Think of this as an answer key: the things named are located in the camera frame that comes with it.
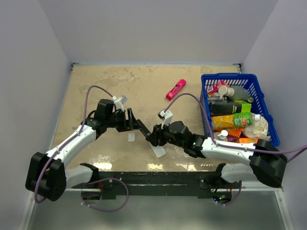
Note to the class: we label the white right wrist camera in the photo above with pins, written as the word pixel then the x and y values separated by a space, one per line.
pixel 166 117

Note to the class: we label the orange snack packet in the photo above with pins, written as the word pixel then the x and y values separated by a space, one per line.
pixel 235 135

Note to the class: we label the black green carton box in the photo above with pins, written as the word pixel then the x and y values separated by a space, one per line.
pixel 228 107

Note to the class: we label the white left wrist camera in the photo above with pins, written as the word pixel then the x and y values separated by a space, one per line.
pixel 119 102

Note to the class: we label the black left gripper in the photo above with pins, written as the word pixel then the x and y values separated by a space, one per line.
pixel 131 124

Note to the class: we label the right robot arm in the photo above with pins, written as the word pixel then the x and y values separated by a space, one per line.
pixel 261 161

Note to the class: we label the orange juice bottle green label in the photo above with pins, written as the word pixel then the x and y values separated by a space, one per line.
pixel 238 120

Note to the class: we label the white battery cover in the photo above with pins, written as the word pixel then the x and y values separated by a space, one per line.
pixel 131 137

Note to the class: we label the black remote control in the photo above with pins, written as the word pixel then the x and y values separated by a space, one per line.
pixel 144 130

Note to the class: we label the aluminium frame rail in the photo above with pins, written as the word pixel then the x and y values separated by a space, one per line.
pixel 254 186

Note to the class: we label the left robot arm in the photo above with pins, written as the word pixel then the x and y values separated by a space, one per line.
pixel 48 175

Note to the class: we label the pink snack box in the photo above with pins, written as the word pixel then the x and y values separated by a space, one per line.
pixel 214 88

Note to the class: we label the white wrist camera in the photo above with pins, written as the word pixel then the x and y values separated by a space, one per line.
pixel 166 117
pixel 119 102

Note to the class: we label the white remote control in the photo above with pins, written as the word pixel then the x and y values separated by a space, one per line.
pixel 159 151

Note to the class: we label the grey bottle beige cap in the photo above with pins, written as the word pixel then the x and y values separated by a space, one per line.
pixel 235 93

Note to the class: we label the small white cap bottle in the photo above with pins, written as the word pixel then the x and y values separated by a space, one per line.
pixel 221 135

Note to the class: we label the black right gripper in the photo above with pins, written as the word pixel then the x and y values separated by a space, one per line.
pixel 156 137

